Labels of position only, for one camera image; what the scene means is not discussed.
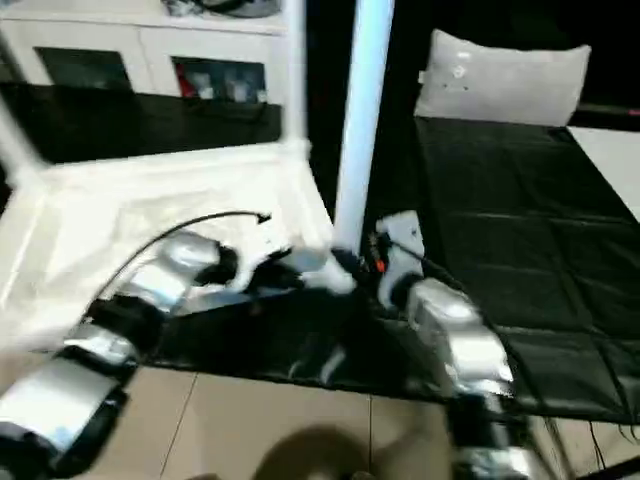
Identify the white plastic table top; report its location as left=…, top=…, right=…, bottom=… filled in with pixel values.
left=0, top=139, right=360, bottom=357

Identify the black mat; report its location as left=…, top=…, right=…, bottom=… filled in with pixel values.
left=0, top=82, right=640, bottom=427

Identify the grey cushion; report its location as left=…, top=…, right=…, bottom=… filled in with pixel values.
left=413, top=28, right=592, bottom=127

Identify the white flat panel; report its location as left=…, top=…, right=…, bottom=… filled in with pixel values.
left=567, top=125, right=640, bottom=222

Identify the grey bag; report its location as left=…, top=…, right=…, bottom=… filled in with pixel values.
left=199, top=0, right=282, bottom=17

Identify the black bar with red light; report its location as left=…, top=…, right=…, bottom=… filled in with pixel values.
left=574, top=104, right=640, bottom=120

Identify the white cabinet with glass doors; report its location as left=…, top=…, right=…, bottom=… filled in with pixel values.
left=0, top=0, right=290, bottom=107

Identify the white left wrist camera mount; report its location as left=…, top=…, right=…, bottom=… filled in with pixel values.
left=228, top=218, right=292, bottom=292

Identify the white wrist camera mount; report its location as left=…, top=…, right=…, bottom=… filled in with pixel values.
left=374, top=210, right=427, bottom=310
left=228, top=218, right=292, bottom=292

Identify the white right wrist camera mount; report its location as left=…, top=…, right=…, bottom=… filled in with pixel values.
left=374, top=210, right=427, bottom=310

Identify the black metal frame bar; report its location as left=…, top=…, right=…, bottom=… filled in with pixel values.
left=599, top=459, right=640, bottom=480

